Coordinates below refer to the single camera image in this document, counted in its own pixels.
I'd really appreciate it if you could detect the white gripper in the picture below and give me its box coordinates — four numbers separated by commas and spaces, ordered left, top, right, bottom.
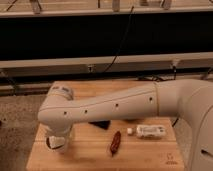
45, 126, 72, 154

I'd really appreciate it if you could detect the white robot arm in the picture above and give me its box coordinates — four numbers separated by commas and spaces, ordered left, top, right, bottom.
38, 79, 213, 171

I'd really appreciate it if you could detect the black flat object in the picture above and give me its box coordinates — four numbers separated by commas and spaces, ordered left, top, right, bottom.
92, 121, 110, 130

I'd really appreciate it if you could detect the dark red chili pepper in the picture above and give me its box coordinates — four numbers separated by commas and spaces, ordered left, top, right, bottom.
110, 131, 121, 155

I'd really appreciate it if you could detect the clear plastic bottle white cap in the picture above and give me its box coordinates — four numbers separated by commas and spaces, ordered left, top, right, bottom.
127, 124, 166, 139

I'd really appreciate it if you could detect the black hanging cable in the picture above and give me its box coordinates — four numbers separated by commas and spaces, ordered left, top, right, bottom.
102, 4, 136, 73

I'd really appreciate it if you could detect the metal conveyor frame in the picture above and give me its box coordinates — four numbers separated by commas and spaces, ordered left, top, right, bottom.
0, 52, 213, 77

